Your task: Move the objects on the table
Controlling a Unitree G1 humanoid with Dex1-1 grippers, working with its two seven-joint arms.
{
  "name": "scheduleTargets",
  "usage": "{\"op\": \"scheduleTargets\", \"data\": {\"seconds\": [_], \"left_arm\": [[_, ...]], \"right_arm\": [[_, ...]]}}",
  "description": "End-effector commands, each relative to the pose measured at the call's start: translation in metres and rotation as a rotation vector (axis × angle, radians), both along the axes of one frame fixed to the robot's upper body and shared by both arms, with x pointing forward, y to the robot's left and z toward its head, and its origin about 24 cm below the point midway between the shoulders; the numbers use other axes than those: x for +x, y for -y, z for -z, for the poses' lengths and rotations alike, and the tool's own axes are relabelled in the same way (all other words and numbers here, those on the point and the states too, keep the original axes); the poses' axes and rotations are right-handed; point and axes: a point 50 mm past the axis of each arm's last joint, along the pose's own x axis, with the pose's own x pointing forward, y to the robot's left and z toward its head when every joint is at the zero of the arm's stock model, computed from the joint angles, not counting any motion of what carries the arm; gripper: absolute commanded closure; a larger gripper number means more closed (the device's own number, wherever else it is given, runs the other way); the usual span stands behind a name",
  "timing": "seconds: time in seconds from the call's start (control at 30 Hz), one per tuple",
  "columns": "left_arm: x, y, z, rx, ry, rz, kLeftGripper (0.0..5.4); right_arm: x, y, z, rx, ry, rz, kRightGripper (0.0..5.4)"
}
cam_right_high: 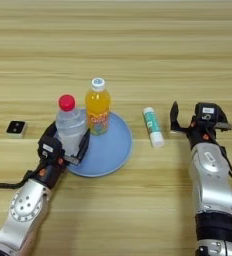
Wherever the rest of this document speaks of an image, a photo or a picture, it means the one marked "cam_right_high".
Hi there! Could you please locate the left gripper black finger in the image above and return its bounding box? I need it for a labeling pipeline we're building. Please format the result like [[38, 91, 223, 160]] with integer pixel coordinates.
[[41, 121, 60, 142], [75, 127, 91, 164]]

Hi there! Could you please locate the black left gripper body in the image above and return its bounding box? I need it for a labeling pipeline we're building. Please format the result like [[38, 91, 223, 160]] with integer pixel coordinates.
[[34, 150, 81, 189]]

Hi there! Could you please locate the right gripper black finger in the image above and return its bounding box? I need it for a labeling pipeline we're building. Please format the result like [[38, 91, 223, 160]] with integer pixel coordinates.
[[169, 101, 191, 134], [217, 105, 230, 125]]

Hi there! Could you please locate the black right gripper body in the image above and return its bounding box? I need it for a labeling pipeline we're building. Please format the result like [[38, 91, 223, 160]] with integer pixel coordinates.
[[186, 114, 232, 145]]

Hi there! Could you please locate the clear water bottle red cap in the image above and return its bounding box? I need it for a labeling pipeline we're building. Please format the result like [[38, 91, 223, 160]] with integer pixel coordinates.
[[55, 94, 89, 158]]

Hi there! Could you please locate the small black white cube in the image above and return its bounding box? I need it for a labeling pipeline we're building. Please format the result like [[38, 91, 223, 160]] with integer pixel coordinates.
[[5, 120, 29, 140]]

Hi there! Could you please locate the orange juice bottle white cap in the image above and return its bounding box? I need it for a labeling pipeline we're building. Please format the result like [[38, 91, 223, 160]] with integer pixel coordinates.
[[84, 77, 112, 137]]

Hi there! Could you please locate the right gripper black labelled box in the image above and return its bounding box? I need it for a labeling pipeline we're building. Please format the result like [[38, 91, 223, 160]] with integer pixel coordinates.
[[194, 102, 220, 126]]

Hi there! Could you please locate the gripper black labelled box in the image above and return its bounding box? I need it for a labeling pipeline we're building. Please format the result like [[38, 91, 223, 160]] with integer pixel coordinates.
[[37, 135, 66, 162], [194, 102, 220, 126]]

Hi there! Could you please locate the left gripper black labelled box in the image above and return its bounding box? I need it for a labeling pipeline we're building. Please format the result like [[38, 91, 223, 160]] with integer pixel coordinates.
[[37, 135, 66, 162]]

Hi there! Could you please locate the round blue plate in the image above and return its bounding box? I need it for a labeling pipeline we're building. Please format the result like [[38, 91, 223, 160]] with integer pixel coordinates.
[[53, 107, 134, 178]]

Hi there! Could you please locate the green white glue stick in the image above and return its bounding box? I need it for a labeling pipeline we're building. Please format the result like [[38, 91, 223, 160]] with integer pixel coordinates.
[[142, 106, 165, 149]]

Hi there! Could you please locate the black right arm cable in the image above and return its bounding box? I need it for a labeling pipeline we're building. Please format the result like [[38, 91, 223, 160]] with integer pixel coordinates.
[[213, 130, 232, 188]]

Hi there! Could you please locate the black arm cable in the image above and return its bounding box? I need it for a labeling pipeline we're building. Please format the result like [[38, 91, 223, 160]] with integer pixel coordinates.
[[0, 169, 40, 193], [213, 130, 232, 188]]

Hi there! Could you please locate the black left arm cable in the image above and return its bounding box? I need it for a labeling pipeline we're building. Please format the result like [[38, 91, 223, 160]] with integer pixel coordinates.
[[0, 169, 40, 193]]

